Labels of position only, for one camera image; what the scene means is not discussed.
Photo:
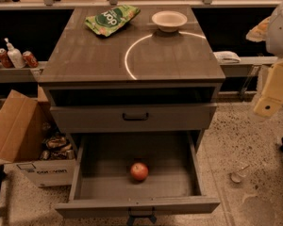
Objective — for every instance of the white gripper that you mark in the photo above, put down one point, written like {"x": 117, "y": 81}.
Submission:
{"x": 281, "y": 35}

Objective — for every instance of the red apple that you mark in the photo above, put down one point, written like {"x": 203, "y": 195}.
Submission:
{"x": 139, "y": 171}

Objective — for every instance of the grey drawer cabinet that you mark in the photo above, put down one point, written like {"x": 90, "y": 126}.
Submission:
{"x": 138, "y": 65}

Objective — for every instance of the blue clamp under drawer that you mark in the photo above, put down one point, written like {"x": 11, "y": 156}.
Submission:
{"x": 141, "y": 218}

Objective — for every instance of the open bottom drawer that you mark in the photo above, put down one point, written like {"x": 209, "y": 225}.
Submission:
{"x": 103, "y": 186}

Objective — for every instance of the folded white cloth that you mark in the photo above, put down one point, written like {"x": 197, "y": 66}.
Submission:
{"x": 227, "y": 57}

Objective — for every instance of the white paper bowl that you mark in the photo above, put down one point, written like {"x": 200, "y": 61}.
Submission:
{"x": 169, "y": 21}

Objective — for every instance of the clear plastic cup on floor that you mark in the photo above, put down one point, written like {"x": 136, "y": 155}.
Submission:
{"x": 239, "y": 174}

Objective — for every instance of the green chip bag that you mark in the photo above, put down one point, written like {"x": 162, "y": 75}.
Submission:
{"x": 108, "y": 22}

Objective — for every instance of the shiny snack packets in box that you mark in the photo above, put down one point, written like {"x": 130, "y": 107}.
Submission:
{"x": 57, "y": 147}

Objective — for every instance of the red soda can right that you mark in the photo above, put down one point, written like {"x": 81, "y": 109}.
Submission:
{"x": 30, "y": 59}

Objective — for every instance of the red soda can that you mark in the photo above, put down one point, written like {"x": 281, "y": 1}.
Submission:
{"x": 30, "y": 59}
{"x": 4, "y": 59}

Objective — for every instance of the white pump bottle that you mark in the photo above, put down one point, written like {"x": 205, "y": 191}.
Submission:
{"x": 15, "y": 55}

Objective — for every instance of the open cardboard box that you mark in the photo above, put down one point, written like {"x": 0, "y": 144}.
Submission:
{"x": 22, "y": 131}

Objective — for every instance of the red soda can left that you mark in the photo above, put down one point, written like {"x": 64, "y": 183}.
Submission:
{"x": 4, "y": 59}

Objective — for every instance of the closed drawer with black handle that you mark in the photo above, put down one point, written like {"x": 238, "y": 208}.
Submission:
{"x": 132, "y": 118}

